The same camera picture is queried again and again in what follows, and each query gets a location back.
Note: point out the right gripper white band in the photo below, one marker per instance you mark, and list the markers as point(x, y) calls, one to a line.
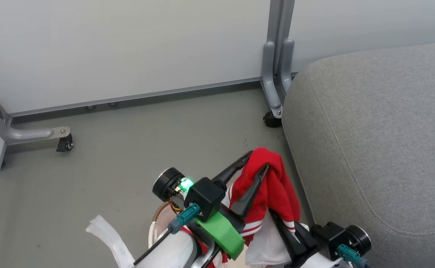
point(310, 261)

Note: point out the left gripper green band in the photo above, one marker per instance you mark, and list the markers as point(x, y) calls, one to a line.
point(221, 232)

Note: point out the red white-striped garment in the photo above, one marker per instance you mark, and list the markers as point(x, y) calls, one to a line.
point(273, 186)

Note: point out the grey fabric sofa seat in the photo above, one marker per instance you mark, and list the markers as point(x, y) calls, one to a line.
point(381, 130)

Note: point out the black caster wheel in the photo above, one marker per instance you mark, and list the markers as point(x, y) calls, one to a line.
point(272, 120)
point(65, 143)

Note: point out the grey single-tube partition leg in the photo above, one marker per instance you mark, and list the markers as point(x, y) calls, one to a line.
point(27, 133)

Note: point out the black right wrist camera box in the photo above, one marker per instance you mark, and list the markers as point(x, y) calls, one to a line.
point(329, 238)

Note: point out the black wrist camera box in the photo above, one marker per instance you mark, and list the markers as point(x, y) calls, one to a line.
point(329, 238)
point(204, 195)

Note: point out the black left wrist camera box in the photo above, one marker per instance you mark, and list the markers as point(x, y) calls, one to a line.
point(204, 195)

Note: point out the grey double-post partition leg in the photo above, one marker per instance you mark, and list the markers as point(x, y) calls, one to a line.
point(273, 93)

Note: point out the long grey partition rail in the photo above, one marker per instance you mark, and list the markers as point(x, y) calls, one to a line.
point(135, 97)

